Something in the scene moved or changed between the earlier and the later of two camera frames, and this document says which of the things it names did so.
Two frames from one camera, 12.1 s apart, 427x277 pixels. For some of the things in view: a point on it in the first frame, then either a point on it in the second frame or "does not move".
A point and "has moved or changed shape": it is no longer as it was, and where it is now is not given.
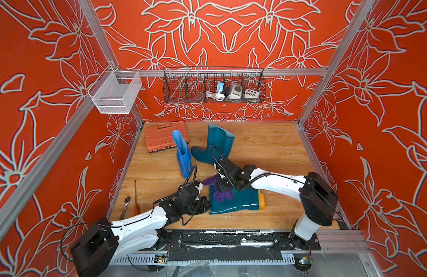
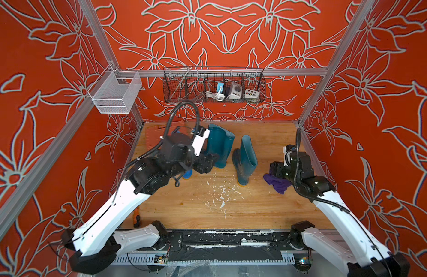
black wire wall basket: (186, 84) does not move
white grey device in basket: (236, 92) does not move
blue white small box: (218, 85) does not move
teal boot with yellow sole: (220, 144) does not move
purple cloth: (218, 195) has moved or changed shape
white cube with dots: (252, 96) does not move
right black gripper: (220, 182) → (277, 168)
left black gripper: (202, 201) → (206, 162)
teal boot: (249, 199) → (244, 160)
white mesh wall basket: (115, 92) does not move
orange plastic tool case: (160, 136) does not move
